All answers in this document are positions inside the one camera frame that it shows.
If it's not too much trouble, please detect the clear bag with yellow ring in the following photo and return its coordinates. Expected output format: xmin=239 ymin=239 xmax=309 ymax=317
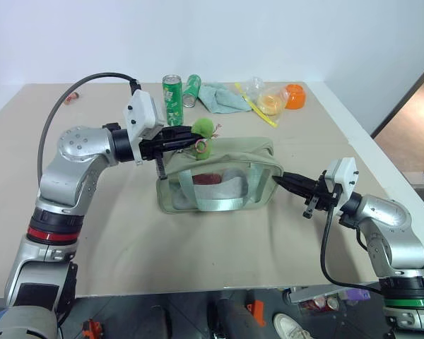
xmin=241 ymin=76 xmax=291 ymax=118

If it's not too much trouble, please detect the grey left arm cable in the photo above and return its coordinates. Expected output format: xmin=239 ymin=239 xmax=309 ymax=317
xmin=37 ymin=72 xmax=143 ymax=185

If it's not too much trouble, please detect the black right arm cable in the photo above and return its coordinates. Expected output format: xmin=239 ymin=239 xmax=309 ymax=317
xmin=319 ymin=206 xmax=387 ymax=295

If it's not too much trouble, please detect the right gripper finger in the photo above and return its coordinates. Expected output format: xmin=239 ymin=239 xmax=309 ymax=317
xmin=271 ymin=175 xmax=315 ymax=203
xmin=281 ymin=172 xmax=319 ymax=189

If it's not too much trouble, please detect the orange part under table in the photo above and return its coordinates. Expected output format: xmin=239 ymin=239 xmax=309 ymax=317
xmin=245 ymin=299 xmax=266 ymax=326
xmin=81 ymin=318 xmax=104 ymax=339

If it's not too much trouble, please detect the red item inside pouch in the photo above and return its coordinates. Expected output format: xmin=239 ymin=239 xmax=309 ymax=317
xmin=192 ymin=172 xmax=223 ymax=186

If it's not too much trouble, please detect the yellow plastic strip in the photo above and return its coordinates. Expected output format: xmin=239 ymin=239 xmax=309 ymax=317
xmin=234 ymin=82 xmax=280 ymax=129

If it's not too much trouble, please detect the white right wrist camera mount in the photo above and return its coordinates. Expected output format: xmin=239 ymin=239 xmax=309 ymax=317
xmin=324 ymin=157 xmax=358 ymax=217

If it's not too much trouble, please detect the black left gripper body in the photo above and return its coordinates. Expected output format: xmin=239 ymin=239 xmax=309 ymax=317
xmin=139 ymin=126 xmax=175 ymax=182

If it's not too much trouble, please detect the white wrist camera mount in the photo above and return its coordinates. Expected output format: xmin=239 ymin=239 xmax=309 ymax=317
xmin=324 ymin=157 xmax=358 ymax=217
xmin=122 ymin=90 xmax=167 ymax=141

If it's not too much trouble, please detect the beige table cloth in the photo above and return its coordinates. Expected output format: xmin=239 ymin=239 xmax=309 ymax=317
xmin=0 ymin=81 xmax=415 ymax=298

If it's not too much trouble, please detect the grey item inside pouch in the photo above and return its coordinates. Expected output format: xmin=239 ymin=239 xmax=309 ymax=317
xmin=221 ymin=168 xmax=247 ymax=185

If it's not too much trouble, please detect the upright green soda can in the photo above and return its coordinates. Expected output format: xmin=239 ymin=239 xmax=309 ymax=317
xmin=161 ymin=73 xmax=184 ymax=127

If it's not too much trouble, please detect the orange plastic cup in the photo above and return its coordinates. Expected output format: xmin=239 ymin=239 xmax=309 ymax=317
xmin=283 ymin=83 xmax=308 ymax=111

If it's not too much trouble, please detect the white shoe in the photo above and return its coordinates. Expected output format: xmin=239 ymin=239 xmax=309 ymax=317
xmin=272 ymin=312 xmax=316 ymax=339

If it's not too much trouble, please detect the tipped green soda can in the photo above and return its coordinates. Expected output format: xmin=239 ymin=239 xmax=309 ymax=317
xmin=182 ymin=73 xmax=203 ymax=109

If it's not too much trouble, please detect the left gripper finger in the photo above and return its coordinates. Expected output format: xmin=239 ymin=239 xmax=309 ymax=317
xmin=168 ymin=124 xmax=199 ymax=141
xmin=162 ymin=138 xmax=208 ymax=154

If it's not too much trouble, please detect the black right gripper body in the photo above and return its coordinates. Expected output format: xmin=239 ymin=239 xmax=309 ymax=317
xmin=302 ymin=171 xmax=342 ymax=220

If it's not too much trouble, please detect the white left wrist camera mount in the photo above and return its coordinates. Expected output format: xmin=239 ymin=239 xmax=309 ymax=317
xmin=122 ymin=90 xmax=167 ymax=141

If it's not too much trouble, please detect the grey tray with clutter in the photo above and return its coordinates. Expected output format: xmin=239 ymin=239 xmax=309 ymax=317
xmin=285 ymin=284 xmax=376 ymax=314

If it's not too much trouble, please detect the teal cloth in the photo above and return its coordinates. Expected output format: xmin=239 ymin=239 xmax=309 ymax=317
xmin=197 ymin=81 xmax=253 ymax=114

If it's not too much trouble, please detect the green plush keychain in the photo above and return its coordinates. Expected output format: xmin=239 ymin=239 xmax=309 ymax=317
xmin=189 ymin=117 xmax=223 ymax=162

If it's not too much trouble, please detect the green pouch with clear window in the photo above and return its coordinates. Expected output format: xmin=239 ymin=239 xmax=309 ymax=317
xmin=155 ymin=136 xmax=285 ymax=215

